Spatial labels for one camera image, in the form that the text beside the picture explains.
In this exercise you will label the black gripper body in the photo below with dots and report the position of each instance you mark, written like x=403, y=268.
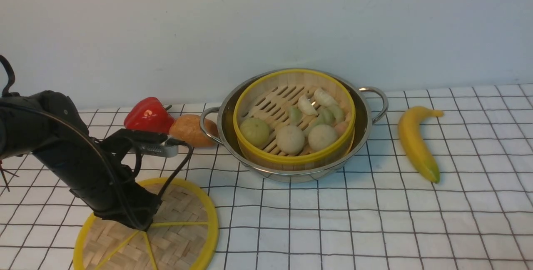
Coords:
x=102, y=174

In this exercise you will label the yellow woven steamer lid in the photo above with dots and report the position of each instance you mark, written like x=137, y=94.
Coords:
x=183, y=236

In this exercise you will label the yellow bamboo steamer basket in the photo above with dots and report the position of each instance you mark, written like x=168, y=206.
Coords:
x=270, y=100

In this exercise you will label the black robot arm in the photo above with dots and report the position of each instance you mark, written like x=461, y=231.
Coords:
x=46, y=125

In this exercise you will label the stainless steel pot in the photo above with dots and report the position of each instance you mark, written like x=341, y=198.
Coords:
x=370, y=105

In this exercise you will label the red bell pepper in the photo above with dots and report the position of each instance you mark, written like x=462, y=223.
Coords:
x=149, y=115

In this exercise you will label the brown potato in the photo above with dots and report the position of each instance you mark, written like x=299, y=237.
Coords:
x=187, y=128

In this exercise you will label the green round bun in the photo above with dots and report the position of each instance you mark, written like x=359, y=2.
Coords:
x=255, y=131

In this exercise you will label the white round bun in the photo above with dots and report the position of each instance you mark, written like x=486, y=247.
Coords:
x=290, y=139
x=322, y=136

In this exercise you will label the green dumpling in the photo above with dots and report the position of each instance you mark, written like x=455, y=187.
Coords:
x=294, y=115
x=337, y=112
x=325, y=117

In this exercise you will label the pink dumpling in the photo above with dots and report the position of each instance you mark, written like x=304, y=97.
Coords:
x=341, y=127

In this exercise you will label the yellow banana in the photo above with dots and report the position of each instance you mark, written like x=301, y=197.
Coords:
x=413, y=143

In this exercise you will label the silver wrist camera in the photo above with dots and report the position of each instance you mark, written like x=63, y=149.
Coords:
x=163, y=150

